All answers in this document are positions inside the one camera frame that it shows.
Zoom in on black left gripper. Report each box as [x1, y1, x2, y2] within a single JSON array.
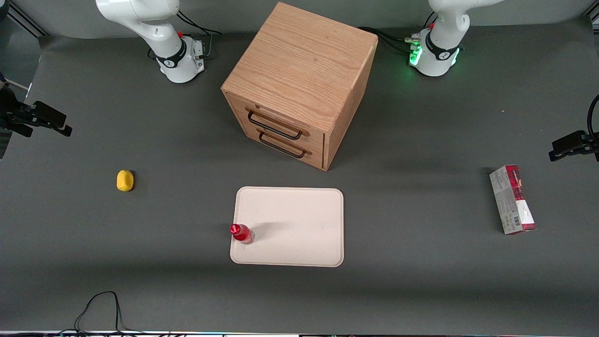
[[548, 131, 599, 162]]

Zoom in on wooden drawer cabinet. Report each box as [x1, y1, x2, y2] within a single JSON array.
[[221, 2, 379, 172]]

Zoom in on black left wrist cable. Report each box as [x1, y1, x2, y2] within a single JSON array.
[[586, 94, 599, 137]]

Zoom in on black drawer handle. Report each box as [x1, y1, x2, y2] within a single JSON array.
[[247, 110, 304, 141], [258, 131, 307, 159]]

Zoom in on thin black looped cable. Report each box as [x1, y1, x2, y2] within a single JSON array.
[[74, 291, 141, 336]]

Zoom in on beige rectangular tray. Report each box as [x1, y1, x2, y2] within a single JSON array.
[[229, 186, 345, 268]]

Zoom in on black frame rail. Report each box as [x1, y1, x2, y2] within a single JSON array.
[[8, 2, 48, 37]]

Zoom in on wooden drawer front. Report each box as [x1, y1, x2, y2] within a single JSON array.
[[226, 94, 326, 147], [233, 123, 325, 170]]

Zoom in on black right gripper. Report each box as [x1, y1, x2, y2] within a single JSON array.
[[0, 87, 73, 138]]

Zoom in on yellow lemon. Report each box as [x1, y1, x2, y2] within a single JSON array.
[[116, 169, 135, 192]]

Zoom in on black left arm base cables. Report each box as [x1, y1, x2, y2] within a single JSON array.
[[357, 11, 438, 54]]

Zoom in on black right arm base cables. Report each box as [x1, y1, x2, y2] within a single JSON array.
[[148, 9, 224, 60]]

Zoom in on red and grey carton box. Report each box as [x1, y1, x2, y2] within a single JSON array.
[[489, 164, 537, 235]]

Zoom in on red coke bottle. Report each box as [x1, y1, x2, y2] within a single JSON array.
[[229, 223, 255, 245]]

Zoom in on black arm base cables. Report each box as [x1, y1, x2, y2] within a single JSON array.
[[357, 11, 438, 54], [148, 9, 224, 60]]

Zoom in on dark grey table mat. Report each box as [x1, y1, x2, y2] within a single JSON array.
[[0, 18, 599, 334]]

